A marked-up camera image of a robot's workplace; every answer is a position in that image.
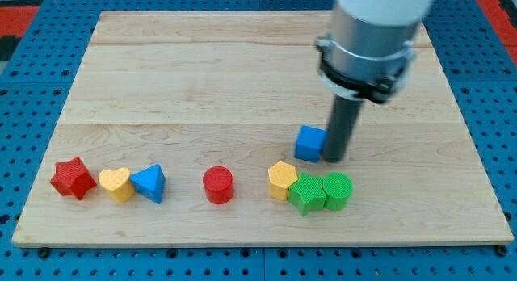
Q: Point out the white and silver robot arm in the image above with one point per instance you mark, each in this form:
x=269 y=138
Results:
x=368 y=49

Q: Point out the blue triangle block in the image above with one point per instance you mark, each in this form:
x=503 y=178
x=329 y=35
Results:
x=150 y=183

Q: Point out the yellow heart block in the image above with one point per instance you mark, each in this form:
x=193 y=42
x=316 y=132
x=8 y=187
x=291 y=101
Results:
x=117 y=184

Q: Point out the yellow hexagon block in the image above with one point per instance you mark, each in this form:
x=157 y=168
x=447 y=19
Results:
x=280 y=177

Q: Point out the blue cube block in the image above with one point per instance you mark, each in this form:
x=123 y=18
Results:
x=309 y=143

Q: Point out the red cylinder block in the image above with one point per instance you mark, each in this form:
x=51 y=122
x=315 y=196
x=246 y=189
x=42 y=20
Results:
x=218 y=185

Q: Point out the green star block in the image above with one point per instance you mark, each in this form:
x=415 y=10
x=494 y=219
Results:
x=307 y=194

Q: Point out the light wooden board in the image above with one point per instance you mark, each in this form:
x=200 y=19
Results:
x=193 y=90

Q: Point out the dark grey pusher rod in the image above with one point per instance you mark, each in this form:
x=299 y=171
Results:
x=340 y=126

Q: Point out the green cylinder block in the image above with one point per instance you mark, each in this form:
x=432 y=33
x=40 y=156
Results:
x=338 y=188

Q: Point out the red star block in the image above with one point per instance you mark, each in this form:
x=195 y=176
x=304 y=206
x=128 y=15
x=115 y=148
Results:
x=72 y=178

